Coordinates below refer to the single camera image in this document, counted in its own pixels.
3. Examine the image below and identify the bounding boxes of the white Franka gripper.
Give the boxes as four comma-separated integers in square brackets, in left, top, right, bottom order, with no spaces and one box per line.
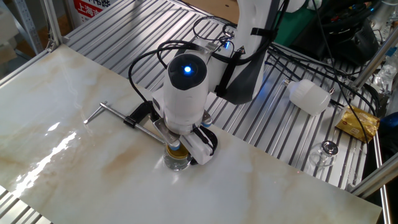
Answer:
[151,89,216,166]

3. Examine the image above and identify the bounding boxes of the gold metal jar lid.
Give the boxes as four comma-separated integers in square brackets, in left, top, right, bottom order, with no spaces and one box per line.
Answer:
[165,144,190,160]

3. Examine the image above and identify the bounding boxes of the clear glass jar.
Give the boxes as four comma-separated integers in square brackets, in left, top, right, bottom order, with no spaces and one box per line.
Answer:
[163,152,193,172]

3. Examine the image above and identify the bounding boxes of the black C-clamp with steel screw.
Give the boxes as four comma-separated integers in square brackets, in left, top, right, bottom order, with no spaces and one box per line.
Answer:
[83,101,218,166]

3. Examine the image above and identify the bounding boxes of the small glass jar silver lid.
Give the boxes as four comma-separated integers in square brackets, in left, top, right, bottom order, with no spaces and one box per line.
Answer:
[306,140,340,175]

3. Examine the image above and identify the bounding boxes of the white LED bulb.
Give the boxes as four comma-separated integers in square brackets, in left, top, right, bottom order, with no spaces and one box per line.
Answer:
[282,78,336,116]

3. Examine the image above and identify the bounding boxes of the brown cardboard sheet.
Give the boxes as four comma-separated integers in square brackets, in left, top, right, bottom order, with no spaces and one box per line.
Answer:
[183,0,240,24]

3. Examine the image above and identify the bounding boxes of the green mat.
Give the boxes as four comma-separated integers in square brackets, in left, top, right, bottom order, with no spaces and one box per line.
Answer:
[273,7,315,47]

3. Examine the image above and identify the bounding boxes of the gold foil packet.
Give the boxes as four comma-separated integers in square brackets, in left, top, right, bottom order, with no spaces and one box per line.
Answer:
[335,105,381,143]

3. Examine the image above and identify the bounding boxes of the red white printed sign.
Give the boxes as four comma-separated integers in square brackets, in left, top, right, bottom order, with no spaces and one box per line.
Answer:
[73,0,113,24]

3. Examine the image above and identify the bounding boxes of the black equipment bag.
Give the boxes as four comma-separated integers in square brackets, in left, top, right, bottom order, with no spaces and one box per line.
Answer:
[290,0,380,66]

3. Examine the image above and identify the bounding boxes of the dark blue object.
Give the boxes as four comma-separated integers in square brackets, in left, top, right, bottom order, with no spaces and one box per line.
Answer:
[378,111,398,153]

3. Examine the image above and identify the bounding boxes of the white foam box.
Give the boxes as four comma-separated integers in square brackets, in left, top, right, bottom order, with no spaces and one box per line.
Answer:
[0,6,19,63]

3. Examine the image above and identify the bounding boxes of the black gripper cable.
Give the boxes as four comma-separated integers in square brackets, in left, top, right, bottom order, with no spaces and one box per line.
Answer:
[192,124,218,156]

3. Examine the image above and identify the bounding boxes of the black camera cable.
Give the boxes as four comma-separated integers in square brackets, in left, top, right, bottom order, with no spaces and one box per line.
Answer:
[127,40,206,108]

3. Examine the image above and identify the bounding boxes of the black table cable bundle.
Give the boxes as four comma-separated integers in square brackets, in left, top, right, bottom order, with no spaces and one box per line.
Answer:
[266,42,379,116]

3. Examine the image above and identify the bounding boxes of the aluminium frame post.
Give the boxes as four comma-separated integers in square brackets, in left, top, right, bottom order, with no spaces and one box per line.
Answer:
[348,155,398,198]
[351,27,398,91]
[40,0,63,47]

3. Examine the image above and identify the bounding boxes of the grey perforated shelf post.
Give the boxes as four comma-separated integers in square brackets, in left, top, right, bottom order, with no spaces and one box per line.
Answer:
[12,0,43,55]

